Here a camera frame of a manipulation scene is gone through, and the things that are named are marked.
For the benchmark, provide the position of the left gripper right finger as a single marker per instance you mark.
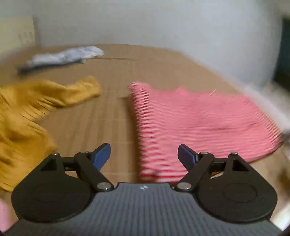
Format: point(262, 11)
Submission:
point(197, 165)

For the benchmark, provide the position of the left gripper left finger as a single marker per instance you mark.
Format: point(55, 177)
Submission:
point(89, 167)

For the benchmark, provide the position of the red white striped shirt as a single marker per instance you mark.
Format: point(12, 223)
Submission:
point(214, 122)

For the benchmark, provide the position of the yellow striped shirt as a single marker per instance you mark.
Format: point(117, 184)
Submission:
point(24, 143)

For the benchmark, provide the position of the pink garment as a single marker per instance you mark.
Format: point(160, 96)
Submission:
point(6, 217)

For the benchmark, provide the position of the light blue white garment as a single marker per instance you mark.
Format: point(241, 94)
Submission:
point(71, 55)

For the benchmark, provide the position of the dark navy garment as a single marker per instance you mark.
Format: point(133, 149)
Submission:
point(26, 69)

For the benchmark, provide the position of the dark teal curtain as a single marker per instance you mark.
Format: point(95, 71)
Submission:
point(282, 66)

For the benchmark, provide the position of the beige bed headboard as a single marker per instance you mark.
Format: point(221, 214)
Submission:
point(17, 33)

